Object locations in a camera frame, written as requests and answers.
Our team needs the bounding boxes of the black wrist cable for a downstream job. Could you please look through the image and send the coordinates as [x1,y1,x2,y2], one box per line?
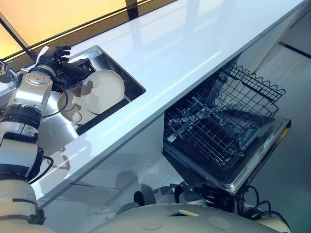
[40,83,69,118]

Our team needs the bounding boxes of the black window frame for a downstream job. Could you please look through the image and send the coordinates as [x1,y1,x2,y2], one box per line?
[0,0,178,62]

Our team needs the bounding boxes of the grey robot torso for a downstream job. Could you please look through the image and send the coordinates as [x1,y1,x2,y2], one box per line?
[88,203,292,233]

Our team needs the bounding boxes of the white plate with dark marks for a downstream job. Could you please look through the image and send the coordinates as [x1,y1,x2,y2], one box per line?
[57,87,98,125]

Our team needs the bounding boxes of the white cabinet front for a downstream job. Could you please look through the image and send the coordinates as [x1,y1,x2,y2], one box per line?
[38,109,188,233]

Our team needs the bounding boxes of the dishwasher door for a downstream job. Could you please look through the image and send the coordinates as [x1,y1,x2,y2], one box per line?
[162,118,292,196]

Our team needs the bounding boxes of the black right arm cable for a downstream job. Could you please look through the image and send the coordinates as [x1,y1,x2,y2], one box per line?
[237,184,290,225]

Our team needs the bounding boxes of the chrome faucet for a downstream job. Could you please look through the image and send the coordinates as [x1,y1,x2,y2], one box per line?
[0,61,13,83]

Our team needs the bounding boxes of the black wire dishwasher rack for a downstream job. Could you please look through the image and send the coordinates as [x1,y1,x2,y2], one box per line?
[163,92,279,171]

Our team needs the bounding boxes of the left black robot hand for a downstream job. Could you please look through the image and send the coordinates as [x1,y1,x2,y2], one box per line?
[36,45,72,71]

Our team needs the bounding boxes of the black wire folding rack shelf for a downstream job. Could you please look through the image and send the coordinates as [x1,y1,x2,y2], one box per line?
[217,62,286,103]

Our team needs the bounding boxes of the stainless steel sink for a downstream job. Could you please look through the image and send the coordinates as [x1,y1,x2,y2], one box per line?
[35,45,147,156]

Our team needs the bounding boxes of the black elbow cable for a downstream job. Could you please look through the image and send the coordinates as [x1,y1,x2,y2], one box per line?
[26,155,54,184]

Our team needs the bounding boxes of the large white plate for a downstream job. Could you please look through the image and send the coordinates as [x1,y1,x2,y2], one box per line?
[80,69,125,115]

